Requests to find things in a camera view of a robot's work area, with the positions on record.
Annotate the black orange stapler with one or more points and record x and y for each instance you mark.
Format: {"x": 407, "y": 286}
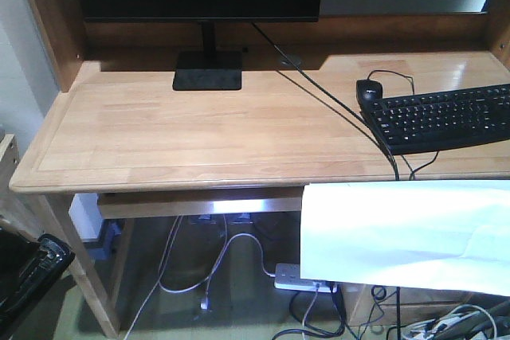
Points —
{"x": 29, "y": 268}

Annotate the black computer mouse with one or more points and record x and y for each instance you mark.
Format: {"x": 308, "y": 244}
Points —
{"x": 368, "y": 91}

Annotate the black computer keyboard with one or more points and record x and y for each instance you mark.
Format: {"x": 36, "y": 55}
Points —
{"x": 438, "y": 121}

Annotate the wooden desk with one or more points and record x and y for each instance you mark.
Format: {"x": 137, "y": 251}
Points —
{"x": 117, "y": 127}

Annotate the white paper sheet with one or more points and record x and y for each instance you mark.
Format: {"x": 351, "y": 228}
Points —
{"x": 443, "y": 235}

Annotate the white power strip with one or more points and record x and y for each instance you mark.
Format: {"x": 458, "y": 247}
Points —
{"x": 288, "y": 277}

